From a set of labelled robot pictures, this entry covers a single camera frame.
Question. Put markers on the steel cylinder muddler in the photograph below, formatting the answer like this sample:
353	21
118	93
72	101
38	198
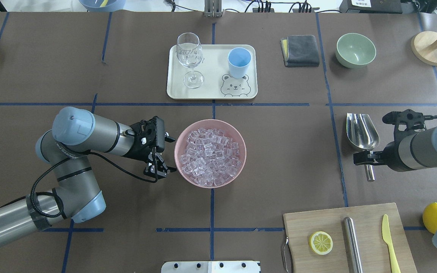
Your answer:
352	247

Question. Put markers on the blue bowl off table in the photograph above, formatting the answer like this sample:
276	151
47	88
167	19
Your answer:
103	5

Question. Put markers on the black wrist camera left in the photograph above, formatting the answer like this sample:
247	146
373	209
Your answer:
157	135

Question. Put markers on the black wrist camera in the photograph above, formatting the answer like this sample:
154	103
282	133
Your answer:
411	119
157	135

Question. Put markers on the yellow plastic knife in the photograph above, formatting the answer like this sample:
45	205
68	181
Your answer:
386	236

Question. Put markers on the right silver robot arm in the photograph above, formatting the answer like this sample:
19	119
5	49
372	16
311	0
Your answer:
414	152

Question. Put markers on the cream bear tray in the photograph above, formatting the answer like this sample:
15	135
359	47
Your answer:
218	83

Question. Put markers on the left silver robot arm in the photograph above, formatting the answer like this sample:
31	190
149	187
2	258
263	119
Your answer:
69	189

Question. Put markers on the pink bowl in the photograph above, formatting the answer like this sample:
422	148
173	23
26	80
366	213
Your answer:
230	132

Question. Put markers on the clear ice cubes pile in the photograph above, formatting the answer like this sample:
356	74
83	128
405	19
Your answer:
210	158

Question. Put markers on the steel ice scoop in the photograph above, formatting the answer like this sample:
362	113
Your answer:
361	131

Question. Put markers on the wooden mug tree stand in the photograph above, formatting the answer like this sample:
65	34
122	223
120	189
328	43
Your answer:
424	47

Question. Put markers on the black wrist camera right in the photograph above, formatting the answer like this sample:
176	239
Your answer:
411	119

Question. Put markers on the yellow lemon near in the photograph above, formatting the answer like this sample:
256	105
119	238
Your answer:
430	217

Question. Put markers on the aluminium frame post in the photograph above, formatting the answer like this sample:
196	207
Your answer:
213	8

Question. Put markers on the green bowl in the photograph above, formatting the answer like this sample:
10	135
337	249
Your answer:
353	50

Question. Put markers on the grey yellow cloth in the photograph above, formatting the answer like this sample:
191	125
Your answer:
300	51

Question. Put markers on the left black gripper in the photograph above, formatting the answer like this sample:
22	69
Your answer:
138	152

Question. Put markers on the lemon half slice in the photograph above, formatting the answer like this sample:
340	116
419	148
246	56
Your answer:
320	243

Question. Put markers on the clear wine glass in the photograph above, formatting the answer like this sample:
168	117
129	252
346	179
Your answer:
189	54

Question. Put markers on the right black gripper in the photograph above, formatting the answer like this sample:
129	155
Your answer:
389	154

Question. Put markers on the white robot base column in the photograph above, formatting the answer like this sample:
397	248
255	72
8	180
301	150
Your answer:
227	266

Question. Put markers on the light blue cup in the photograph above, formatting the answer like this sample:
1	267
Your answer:
238	61

